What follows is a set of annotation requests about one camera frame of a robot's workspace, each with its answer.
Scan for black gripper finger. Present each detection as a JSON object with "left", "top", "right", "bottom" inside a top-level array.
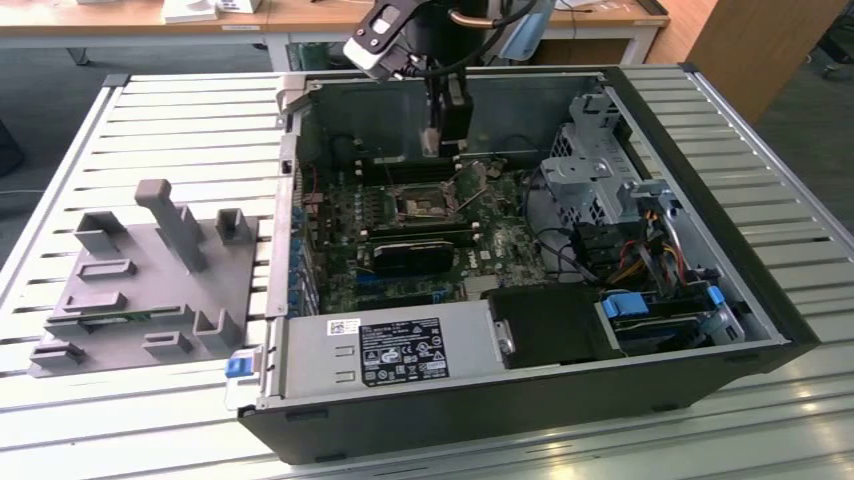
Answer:
[{"left": 436, "top": 73, "right": 476, "bottom": 156}]

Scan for metal locking lever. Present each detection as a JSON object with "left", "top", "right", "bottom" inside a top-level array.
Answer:
[{"left": 374, "top": 144, "right": 397, "bottom": 191}]

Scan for metal socket cover frame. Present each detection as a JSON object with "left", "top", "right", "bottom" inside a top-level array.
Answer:
[{"left": 446, "top": 159, "right": 502, "bottom": 214}]

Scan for CPU socket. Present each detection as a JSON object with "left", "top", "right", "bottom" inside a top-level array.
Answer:
[{"left": 392, "top": 182, "right": 468, "bottom": 226}]

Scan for clear storage box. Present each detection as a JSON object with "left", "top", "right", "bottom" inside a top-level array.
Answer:
[{"left": 285, "top": 41, "right": 349, "bottom": 72}]

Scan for metal disk bay cage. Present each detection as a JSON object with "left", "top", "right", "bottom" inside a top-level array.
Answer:
[{"left": 537, "top": 89, "right": 683, "bottom": 236}]

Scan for black graphics card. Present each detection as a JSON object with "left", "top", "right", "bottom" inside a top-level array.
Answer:
[{"left": 365, "top": 239, "right": 458, "bottom": 279}]

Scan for green motherboard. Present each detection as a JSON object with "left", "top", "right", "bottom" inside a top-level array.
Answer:
[{"left": 298, "top": 159, "right": 554, "bottom": 314}]

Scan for silver chipset heatsink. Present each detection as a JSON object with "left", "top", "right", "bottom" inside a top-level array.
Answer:
[{"left": 462, "top": 277, "right": 500, "bottom": 301}]

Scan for white cardboard box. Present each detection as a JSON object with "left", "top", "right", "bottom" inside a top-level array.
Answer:
[{"left": 162, "top": 0, "right": 221, "bottom": 25}]

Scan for black plastic shroud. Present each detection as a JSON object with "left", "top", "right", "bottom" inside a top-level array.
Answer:
[{"left": 488, "top": 287, "right": 627, "bottom": 371}]

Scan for hard disk in blue carrier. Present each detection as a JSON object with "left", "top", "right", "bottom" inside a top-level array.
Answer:
[{"left": 596, "top": 291, "right": 709, "bottom": 354}]

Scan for wooden cabinet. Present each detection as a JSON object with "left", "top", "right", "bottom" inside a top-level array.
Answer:
[{"left": 684, "top": 0, "right": 854, "bottom": 126}]

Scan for grey power supply unit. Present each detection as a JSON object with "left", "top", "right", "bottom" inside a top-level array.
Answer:
[{"left": 256, "top": 301, "right": 508, "bottom": 411}]

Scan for grey parts rack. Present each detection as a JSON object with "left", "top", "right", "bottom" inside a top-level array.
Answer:
[{"left": 23, "top": 178, "right": 262, "bottom": 380}]

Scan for blue case release latch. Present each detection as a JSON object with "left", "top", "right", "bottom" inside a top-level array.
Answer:
[{"left": 224, "top": 355, "right": 258, "bottom": 380}]

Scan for black office chair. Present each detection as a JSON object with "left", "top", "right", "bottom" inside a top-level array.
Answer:
[{"left": 813, "top": 7, "right": 854, "bottom": 81}]

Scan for green RAM stick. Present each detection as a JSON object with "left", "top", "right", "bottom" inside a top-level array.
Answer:
[{"left": 77, "top": 310, "right": 155, "bottom": 326}]

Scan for black PC case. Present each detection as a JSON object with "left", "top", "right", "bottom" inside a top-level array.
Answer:
[{"left": 236, "top": 63, "right": 823, "bottom": 466}]

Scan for black bulky object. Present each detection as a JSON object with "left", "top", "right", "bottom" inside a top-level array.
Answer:
[{"left": 0, "top": 117, "right": 26, "bottom": 177}]

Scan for brass cable sleeve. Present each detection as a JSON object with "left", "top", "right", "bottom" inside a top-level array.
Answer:
[{"left": 446, "top": 9, "right": 500, "bottom": 27}]

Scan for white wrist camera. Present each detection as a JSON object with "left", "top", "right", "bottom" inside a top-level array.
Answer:
[{"left": 341, "top": 0, "right": 409, "bottom": 82}]

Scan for yellow red power wires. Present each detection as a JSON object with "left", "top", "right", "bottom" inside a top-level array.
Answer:
[{"left": 612, "top": 212, "right": 688, "bottom": 284}]

